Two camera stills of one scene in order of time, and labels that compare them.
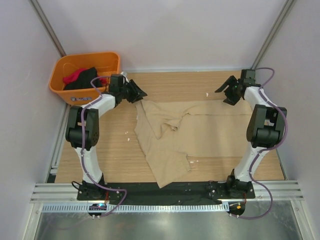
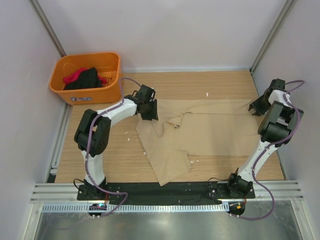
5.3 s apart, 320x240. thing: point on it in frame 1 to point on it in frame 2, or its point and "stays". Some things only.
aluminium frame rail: [281, 191] stays
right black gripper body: [231, 91] to [261, 106]
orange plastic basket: [106, 64] stays
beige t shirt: [168, 132] stays
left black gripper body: [127, 92] to [150, 111]
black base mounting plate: [150, 191] stays
